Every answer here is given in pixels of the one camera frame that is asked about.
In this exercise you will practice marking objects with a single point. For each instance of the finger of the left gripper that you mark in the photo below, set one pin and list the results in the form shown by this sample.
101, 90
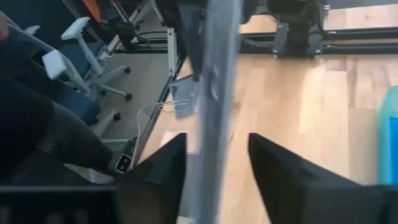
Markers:
250, 11
194, 46

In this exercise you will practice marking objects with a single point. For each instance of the teal translucent plastic bin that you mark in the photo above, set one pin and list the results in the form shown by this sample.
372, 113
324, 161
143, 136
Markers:
383, 140

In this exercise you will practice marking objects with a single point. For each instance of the silver aluminium bracket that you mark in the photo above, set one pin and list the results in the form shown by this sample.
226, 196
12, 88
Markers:
172, 49

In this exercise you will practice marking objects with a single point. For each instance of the orange red object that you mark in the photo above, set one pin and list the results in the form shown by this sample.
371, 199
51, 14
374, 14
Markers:
91, 9

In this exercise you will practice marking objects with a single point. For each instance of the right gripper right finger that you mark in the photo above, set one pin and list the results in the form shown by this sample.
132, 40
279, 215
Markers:
311, 202

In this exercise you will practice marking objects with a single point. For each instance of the clear plastic bin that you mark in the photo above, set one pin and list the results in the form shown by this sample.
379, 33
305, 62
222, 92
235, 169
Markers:
161, 137

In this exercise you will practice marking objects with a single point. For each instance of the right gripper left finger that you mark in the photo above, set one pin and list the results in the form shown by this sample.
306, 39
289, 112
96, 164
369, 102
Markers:
149, 199

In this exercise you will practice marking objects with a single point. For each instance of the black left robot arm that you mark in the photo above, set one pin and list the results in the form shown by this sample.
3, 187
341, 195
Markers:
295, 40

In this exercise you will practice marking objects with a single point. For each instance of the person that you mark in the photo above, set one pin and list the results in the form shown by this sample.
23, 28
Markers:
37, 124

